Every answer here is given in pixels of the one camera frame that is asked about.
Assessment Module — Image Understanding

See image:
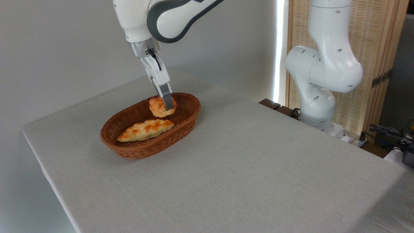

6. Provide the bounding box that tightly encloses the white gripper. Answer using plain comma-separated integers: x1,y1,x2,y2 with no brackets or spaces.
139,53,176,111

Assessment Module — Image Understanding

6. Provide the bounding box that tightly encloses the round knotted bread roll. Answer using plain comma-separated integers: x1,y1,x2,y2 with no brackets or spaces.
149,96,177,118

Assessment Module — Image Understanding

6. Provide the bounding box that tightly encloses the long braided bread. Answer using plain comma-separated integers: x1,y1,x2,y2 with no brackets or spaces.
117,119,175,143

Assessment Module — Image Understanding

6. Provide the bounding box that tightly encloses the brown wicker oval basket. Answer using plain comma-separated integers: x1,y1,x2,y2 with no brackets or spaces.
100,93,201,160

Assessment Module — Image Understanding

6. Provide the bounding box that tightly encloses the dark brown wooden stand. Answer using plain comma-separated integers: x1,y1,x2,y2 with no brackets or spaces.
258,98,301,120

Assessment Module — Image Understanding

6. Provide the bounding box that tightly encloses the grey tablecloth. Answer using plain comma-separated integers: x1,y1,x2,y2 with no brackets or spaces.
22,69,414,233

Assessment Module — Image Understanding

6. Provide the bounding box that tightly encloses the white power strip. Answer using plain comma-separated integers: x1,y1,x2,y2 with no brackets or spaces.
346,135,369,149

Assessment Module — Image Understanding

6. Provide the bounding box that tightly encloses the dark metal screen hinge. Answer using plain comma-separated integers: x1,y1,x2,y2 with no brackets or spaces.
371,69,393,88

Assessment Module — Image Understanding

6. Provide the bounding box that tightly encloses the wooden bamboo folding screen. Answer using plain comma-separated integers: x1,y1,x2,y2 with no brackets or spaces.
286,0,410,143

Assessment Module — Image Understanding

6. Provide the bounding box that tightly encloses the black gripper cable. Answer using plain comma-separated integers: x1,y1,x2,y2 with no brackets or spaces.
147,49,162,72

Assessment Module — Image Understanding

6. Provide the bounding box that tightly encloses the black cable bundle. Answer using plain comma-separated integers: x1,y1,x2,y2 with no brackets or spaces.
367,124,414,153

